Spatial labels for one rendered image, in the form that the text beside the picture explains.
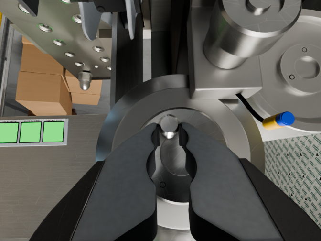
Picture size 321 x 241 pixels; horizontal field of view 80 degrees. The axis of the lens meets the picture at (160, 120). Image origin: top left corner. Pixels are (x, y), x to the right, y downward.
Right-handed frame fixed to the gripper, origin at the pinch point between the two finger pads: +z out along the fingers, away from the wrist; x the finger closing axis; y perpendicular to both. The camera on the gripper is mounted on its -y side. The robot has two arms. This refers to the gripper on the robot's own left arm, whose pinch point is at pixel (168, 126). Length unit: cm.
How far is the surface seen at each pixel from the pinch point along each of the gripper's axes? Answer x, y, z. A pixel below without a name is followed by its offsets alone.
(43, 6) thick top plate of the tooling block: -18.0, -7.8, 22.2
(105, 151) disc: -5.5, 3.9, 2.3
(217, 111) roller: 4.2, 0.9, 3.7
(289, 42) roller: 11.9, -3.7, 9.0
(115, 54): -5.0, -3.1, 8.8
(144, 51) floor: -23, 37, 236
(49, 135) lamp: -30.2, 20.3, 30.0
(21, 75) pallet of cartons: -136, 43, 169
